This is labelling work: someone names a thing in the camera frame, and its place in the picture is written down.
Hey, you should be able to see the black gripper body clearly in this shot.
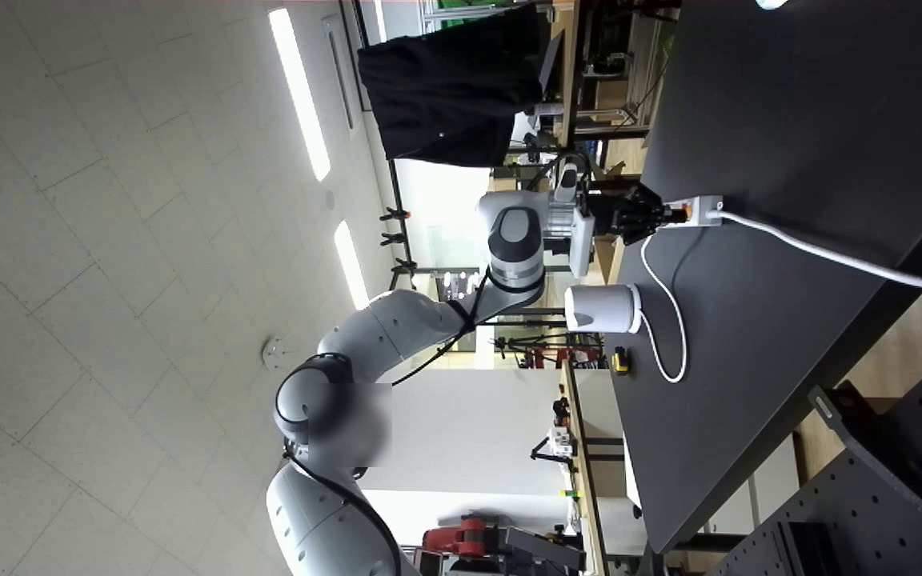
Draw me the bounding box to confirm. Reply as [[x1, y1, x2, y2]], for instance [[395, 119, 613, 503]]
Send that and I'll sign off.
[[586, 182, 647, 242]]

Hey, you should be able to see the white electric kettle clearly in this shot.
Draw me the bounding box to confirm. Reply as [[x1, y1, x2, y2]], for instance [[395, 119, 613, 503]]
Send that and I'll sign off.
[[565, 282, 647, 337]]

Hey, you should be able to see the black hanging cloth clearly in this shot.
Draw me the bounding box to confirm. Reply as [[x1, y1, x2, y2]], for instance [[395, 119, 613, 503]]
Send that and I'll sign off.
[[357, 0, 554, 170]]

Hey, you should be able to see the wooden workbench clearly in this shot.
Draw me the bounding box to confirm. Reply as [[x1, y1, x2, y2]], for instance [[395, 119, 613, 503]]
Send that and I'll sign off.
[[544, 0, 614, 576]]

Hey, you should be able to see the white ceiling light strip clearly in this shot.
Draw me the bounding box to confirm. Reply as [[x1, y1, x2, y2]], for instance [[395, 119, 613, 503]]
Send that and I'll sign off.
[[265, 6, 334, 185], [330, 222, 371, 314]]

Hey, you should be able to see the white cabinet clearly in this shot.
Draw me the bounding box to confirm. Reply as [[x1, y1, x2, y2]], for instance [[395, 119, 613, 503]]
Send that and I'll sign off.
[[359, 364, 592, 549]]

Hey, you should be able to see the red machine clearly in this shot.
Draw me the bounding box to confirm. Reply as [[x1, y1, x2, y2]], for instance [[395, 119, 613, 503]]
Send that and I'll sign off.
[[417, 513, 582, 576]]

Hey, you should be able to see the black perforated board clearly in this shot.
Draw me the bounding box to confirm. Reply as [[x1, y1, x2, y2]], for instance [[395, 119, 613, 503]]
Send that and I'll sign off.
[[710, 357, 922, 576]]

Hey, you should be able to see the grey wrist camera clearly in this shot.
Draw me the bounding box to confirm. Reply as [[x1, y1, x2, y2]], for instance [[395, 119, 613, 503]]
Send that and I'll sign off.
[[554, 155, 597, 199]]

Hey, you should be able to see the white kettle cord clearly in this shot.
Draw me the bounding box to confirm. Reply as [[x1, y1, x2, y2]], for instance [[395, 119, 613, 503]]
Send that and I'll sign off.
[[633, 226, 691, 387]]

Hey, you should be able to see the white power strip cable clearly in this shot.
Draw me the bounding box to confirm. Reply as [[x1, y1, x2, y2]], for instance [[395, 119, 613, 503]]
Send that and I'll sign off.
[[710, 207, 922, 295]]

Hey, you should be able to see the black backdrop frame pole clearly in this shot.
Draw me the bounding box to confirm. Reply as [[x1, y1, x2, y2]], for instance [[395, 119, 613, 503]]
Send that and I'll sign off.
[[353, 0, 422, 292]]

